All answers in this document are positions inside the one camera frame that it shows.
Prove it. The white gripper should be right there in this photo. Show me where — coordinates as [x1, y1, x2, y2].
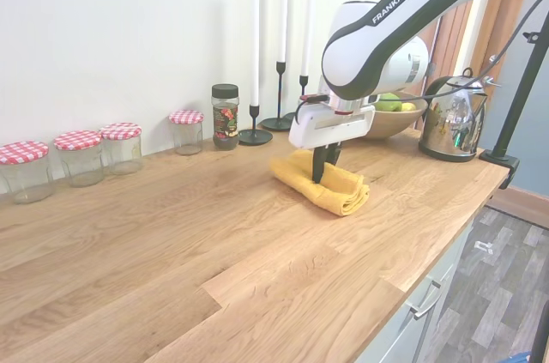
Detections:
[287, 103, 377, 185]

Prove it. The yellow cloth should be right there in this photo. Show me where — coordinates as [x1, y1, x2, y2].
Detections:
[269, 148, 371, 218]

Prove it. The wooden fruit bowl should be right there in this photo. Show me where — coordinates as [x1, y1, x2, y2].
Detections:
[361, 89, 430, 141]

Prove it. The green apple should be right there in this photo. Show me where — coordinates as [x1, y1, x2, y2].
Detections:
[373, 92, 404, 113]

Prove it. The coffee jar black lid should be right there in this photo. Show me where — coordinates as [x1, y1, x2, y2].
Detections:
[210, 83, 240, 151]

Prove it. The stainless steel kettle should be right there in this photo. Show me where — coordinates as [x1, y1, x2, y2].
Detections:
[418, 74, 491, 163]

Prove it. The tall white candle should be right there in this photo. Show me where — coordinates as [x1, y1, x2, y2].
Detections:
[250, 0, 262, 106]
[276, 0, 289, 64]
[300, 0, 315, 77]

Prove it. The glass jar red checkered lid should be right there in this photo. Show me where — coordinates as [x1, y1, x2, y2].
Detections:
[0, 141, 56, 204]
[99, 122, 143, 176]
[168, 109, 205, 156]
[53, 130, 105, 188]

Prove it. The pale kitchen cabinet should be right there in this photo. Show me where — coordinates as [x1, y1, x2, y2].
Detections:
[354, 208, 478, 363]

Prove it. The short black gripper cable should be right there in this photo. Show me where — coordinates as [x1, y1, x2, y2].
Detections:
[294, 94, 329, 124]

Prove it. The metal drawer handle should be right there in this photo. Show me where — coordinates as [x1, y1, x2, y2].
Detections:
[408, 279, 443, 319]

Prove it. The black clamped camera stand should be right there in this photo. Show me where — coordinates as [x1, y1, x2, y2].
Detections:
[479, 0, 549, 191]

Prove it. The long black cable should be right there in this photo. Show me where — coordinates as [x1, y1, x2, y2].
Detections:
[422, 0, 549, 101]

